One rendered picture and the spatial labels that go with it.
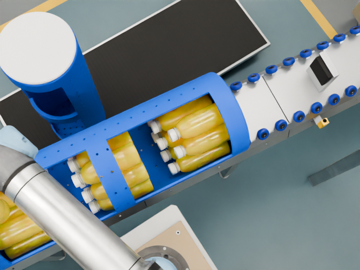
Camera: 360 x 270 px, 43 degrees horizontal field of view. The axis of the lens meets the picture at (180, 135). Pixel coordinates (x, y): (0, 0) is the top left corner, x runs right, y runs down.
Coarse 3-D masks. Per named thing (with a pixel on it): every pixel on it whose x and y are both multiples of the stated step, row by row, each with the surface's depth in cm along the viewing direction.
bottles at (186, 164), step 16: (160, 144) 150; (176, 144) 150; (224, 144) 152; (176, 160) 152; (192, 160) 150; (208, 160) 152; (144, 192) 148; (16, 208) 141; (96, 208) 147; (112, 208) 147; (0, 224) 140; (32, 240) 142; (48, 240) 144; (16, 256) 142
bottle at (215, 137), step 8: (216, 128) 146; (224, 128) 146; (200, 136) 145; (208, 136) 145; (216, 136) 146; (224, 136) 146; (184, 144) 146; (192, 144) 145; (200, 144) 145; (208, 144) 146; (216, 144) 147; (184, 152) 146; (192, 152) 146; (200, 152) 146
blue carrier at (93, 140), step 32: (160, 96) 145; (192, 96) 140; (224, 96) 139; (96, 128) 140; (128, 128) 137; (64, 160) 155; (96, 160) 133; (160, 160) 161; (224, 160) 148; (128, 192) 136; (160, 192) 146; (0, 256) 130
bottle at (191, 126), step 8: (200, 112) 142; (208, 112) 142; (216, 112) 142; (184, 120) 142; (192, 120) 141; (200, 120) 141; (208, 120) 141; (216, 120) 142; (176, 128) 143; (184, 128) 141; (192, 128) 141; (200, 128) 141; (208, 128) 143; (184, 136) 142; (192, 136) 142
